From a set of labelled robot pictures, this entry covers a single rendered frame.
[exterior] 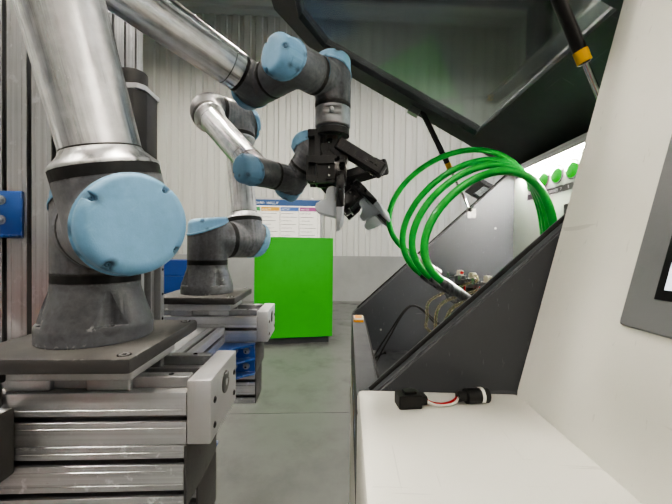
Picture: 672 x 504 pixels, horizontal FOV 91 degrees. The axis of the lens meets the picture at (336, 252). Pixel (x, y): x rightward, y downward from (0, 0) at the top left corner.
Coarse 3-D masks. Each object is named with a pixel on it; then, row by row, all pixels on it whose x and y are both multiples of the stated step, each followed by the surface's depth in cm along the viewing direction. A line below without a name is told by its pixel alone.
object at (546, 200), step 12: (492, 168) 56; (504, 168) 56; (516, 168) 56; (468, 180) 56; (480, 180) 56; (528, 180) 56; (456, 192) 56; (540, 192) 56; (444, 204) 56; (552, 204) 55; (432, 216) 56; (552, 216) 55; (432, 228) 56; (420, 252) 57; (432, 276) 56; (444, 288) 56; (456, 288) 56
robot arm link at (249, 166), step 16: (208, 96) 100; (192, 112) 98; (208, 112) 96; (224, 112) 102; (208, 128) 94; (224, 128) 91; (224, 144) 89; (240, 144) 86; (240, 160) 81; (256, 160) 81; (240, 176) 81; (256, 176) 81; (272, 176) 84
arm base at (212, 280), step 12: (192, 264) 95; (204, 264) 95; (216, 264) 96; (192, 276) 94; (204, 276) 94; (216, 276) 96; (228, 276) 100; (180, 288) 97; (192, 288) 93; (204, 288) 93; (216, 288) 95; (228, 288) 98
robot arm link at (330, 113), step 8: (320, 104) 66; (328, 104) 66; (336, 104) 66; (344, 104) 66; (320, 112) 66; (328, 112) 66; (336, 112) 66; (344, 112) 66; (320, 120) 66; (328, 120) 66; (336, 120) 66; (344, 120) 66
